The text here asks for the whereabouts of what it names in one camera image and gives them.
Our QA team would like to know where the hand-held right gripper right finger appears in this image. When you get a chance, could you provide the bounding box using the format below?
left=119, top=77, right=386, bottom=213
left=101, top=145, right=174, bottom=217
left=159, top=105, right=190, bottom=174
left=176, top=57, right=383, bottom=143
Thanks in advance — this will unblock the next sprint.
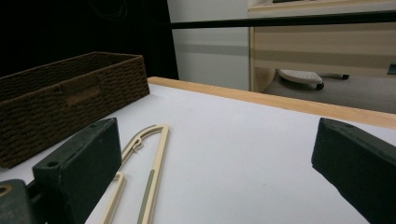
left=311, top=117, right=396, bottom=224

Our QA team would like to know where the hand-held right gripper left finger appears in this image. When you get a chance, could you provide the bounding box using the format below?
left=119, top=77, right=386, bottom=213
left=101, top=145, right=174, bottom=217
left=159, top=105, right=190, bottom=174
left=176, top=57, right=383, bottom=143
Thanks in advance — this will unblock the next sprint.
left=32, top=117, right=122, bottom=224

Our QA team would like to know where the brown woven basket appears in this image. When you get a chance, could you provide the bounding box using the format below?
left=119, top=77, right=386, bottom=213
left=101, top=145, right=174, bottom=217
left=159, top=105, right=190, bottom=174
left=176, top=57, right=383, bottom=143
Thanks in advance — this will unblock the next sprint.
left=0, top=51, right=151, bottom=170

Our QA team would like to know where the beige clothes hanger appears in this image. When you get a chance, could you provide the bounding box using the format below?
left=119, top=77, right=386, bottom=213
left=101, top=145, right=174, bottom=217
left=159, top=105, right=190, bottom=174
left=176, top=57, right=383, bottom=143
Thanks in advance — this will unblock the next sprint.
left=99, top=123, right=171, bottom=224

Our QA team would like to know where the white table sheet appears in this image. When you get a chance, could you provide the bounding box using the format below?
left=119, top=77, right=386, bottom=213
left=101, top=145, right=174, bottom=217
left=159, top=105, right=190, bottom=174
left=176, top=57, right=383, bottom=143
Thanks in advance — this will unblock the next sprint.
left=0, top=83, right=396, bottom=224

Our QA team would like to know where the light wooden desk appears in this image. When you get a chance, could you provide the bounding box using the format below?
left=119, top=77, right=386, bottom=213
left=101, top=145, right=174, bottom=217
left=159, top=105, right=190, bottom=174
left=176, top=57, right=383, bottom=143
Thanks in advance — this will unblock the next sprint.
left=247, top=0, right=396, bottom=94

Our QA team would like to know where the white cabinet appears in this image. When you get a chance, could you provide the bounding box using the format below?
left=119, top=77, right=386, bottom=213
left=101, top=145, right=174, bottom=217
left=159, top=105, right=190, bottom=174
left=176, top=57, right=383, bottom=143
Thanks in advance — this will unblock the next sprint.
left=166, top=0, right=251, bottom=91

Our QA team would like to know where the black metal frame bar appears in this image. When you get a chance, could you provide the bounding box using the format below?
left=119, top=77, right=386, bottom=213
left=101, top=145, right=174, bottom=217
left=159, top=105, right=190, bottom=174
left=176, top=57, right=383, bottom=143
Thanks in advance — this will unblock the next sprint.
left=170, top=10, right=396, bottom=31

